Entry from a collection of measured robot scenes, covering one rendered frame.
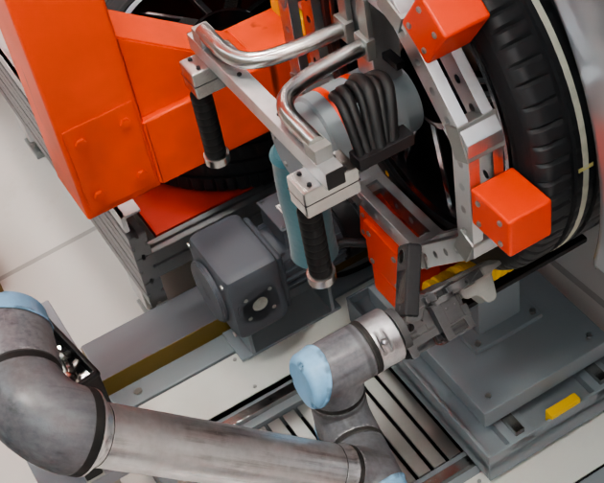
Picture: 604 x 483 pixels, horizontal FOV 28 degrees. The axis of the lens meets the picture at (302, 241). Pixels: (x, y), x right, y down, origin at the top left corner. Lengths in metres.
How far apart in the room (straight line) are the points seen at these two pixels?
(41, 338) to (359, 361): 0.50
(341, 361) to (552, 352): 0.65
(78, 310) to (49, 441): 1.41
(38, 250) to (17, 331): 1.52
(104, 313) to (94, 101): 0.82
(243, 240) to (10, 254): 0.91
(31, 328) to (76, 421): 0.15
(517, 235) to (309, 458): 0.43
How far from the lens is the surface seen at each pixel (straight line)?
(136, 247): 2.56
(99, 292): 2.93
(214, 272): 2.34
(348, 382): 1.82
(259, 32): 2.41
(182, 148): 2.33
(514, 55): 1.65
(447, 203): 2.07
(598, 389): 2.37
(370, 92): 1.64
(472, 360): 2.34
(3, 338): 1.58
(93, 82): 2.17
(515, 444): 2.30
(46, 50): 2.10
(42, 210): 3.20
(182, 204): 2.68
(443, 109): 1.67
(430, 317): 1.89
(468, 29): 1.60
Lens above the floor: 2.06
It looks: 45 degrees down
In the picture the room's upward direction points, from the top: 12 degrees counter-clockwise
